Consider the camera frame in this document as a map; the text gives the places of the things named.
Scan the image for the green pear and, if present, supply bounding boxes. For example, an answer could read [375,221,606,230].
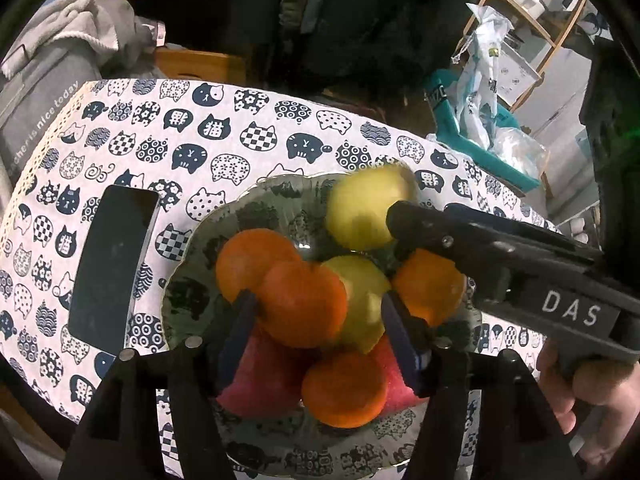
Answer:
[326,164,418,252]

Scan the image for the orange mandarin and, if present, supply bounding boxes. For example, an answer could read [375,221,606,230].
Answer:
[257,261,348,349]
[392,248,466,327]
[302,350,387,429]

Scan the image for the yellow-green pear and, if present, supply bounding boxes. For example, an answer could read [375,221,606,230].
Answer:
[322,255,392,354]

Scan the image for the large red apple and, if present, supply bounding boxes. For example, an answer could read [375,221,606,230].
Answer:
[216,327,314,419]

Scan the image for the large orange with stem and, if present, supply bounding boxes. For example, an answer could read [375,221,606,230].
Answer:
[215,229,302,302]

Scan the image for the person's right hand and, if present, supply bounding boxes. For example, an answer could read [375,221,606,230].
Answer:
[536,339,639,476]

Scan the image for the clear plastic bag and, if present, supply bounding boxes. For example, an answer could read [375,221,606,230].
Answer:
[489,127,549,179]

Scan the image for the teal storage box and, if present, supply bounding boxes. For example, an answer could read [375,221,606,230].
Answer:
[424,70,540,193]

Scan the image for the white patterned cabinet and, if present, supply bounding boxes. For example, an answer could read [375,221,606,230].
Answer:
[497,42,541,106]

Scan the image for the black smartphone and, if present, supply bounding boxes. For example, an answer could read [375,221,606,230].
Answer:
[67,185,160,354]

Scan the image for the cat pattern tablecloth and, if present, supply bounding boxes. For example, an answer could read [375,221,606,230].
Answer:
[0,77,561,480]

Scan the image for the white printed plastic bag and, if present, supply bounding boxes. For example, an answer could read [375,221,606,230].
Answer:
[451,3,513,151]

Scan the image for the black hanging coat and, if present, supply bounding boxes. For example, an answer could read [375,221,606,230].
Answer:
[226,0,471,102]

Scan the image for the wooden shelf rack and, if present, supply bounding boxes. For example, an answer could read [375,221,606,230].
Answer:
[472,0,589,113]

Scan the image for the wooden drawer box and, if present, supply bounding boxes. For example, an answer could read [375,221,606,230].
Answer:
[154,47,246,86]

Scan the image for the grey white clothes pile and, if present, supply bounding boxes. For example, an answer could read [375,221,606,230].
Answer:
[0,0,166,181]

